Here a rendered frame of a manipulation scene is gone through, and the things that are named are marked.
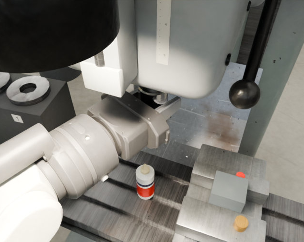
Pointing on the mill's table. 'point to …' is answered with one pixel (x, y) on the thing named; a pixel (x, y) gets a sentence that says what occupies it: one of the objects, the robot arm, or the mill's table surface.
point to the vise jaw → (216, 223)
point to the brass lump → (240, 223)
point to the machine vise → (238, 162)
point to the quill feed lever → (253, 62)
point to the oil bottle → (145, 181)
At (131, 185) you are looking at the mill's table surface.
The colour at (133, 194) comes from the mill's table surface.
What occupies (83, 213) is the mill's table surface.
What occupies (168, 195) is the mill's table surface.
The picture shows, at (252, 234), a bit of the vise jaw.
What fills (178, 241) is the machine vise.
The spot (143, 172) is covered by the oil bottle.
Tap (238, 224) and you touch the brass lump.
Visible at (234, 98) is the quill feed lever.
